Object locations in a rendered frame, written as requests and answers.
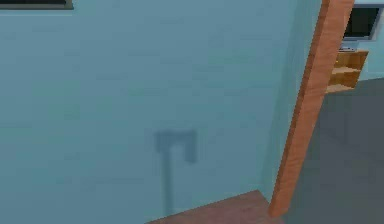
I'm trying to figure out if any light wooden shelf unit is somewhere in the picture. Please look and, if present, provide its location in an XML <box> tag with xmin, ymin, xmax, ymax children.
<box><xmin>325</xmin><ymin>49</ymin><xmax>370</xmax><ymax>94</ymax></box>

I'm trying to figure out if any black television set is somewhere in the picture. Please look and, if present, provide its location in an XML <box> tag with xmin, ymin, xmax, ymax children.
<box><xmin>343</xmin><ymin>3</ymin><xmax>384</xmax><ymax>42</ymax></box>

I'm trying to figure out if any brown wooden door frame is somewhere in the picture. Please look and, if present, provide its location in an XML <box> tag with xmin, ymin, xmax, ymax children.
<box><xmin>268</xmin><ymin>0</ymin><xmax>356</xmax><ymax>219</ymax></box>

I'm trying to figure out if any dark framed wall picture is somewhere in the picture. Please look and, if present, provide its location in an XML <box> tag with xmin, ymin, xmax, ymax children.
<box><xmin>0</xmin><ymin>0</ymin><xmax>74</xmax><ymax>10</ymax></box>

